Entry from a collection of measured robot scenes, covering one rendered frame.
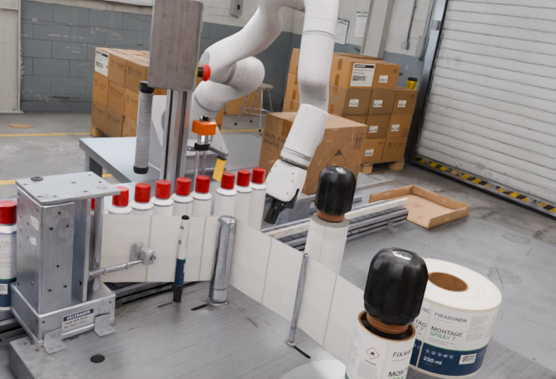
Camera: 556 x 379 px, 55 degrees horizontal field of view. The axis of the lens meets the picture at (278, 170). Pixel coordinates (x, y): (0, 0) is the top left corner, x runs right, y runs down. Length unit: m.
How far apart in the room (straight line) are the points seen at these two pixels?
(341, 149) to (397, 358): 1.23
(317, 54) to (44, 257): 0.86
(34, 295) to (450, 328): 0.72
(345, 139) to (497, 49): 4.06
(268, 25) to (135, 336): 1.02
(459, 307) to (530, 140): 4.71
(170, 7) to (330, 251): 0.60
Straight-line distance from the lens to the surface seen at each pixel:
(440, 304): 1.02
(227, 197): 1.30
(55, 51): 6.73
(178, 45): 1.16
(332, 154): 1.91
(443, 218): 2.02
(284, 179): 1.43
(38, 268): 0.96
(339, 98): 5.06
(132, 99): 4.81
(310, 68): 1.45
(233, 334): 1.07
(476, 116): 5.94
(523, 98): 5.70
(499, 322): 1.47
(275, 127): 1.92
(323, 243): 1.15
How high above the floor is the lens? 1.47
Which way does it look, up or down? 16 degrees down
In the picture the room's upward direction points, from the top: 9 degrees clockwise
